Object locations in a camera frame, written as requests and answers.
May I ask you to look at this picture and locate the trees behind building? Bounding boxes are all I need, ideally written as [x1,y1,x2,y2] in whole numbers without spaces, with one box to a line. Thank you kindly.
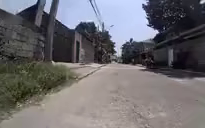
[75,21,117,64]

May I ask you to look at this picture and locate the distant trees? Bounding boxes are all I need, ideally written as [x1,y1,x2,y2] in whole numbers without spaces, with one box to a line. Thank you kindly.
[121,37,155,65]

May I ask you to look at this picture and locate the grey walled building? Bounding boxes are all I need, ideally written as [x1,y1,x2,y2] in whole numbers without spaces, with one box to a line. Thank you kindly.
[17,3,96,64]

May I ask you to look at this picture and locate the grey concrete road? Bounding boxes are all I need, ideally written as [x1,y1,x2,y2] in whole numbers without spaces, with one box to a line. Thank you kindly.
[0,62,205,128]

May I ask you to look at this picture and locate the vehicle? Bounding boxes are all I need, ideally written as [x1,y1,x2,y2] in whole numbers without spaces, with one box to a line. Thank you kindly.
[144,56,157,70]

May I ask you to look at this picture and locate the concrete utility pole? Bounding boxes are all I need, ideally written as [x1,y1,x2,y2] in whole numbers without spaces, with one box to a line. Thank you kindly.
[44,0,60,63]

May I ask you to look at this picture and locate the slanted concrete pole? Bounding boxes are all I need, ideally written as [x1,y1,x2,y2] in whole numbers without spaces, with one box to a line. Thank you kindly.
[34,0,47,28]

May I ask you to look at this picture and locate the grass verge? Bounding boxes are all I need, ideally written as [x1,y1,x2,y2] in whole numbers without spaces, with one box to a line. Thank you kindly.
[0,60,74,116]

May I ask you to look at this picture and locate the large dark tree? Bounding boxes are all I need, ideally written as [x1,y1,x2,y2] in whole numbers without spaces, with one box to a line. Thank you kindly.
[142,0,205,34]

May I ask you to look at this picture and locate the overhead wires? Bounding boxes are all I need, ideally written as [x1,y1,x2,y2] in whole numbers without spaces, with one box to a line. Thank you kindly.
[88,0,105,29]

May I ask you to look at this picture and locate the long grey boundary wall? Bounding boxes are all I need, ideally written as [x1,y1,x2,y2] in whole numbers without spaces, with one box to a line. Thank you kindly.
[152,20,205,75]

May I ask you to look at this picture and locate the grey stone wall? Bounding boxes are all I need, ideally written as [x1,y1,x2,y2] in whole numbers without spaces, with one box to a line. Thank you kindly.
[0,4,47,65]

